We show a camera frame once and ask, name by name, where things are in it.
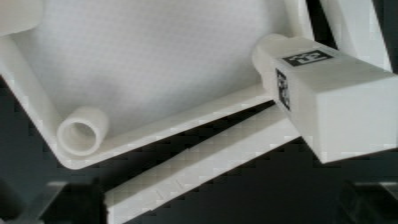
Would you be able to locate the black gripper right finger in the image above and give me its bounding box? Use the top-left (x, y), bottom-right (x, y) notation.
top-left (334, 182), bottom-right (398, 224)

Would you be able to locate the white U-shaped boundary fence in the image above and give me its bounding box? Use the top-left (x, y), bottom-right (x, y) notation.
top-left (105, 0), bottom-right (393, 224)

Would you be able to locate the white desk top tray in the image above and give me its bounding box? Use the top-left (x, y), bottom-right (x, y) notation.
top-left (0, 0), bottom-right (293, 169)

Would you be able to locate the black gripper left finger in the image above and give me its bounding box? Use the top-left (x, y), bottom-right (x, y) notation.
top-left (11, 179), bottom-right (108, 224)

